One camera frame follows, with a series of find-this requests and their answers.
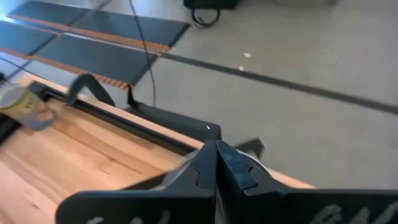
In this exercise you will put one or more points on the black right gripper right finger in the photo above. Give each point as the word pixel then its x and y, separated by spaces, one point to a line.
pixel 264 205

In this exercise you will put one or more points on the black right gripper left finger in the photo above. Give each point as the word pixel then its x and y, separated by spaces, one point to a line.
pixel 186 205

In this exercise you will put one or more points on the cream peaches label can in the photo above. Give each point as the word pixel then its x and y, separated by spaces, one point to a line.
pixel 25 105

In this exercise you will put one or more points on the black table clamp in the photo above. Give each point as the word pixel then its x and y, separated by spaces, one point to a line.
pixel 253 144
pixel 84 78

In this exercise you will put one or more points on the black hazard-striped floor mat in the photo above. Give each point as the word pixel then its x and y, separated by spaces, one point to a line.
pixel 124 28
pixel 93 59

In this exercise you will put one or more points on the black box on floor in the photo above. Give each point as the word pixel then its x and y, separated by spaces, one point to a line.
pixel 211 3

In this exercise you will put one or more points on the black aluminium table frame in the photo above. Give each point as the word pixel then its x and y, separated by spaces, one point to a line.
pixel 140 131

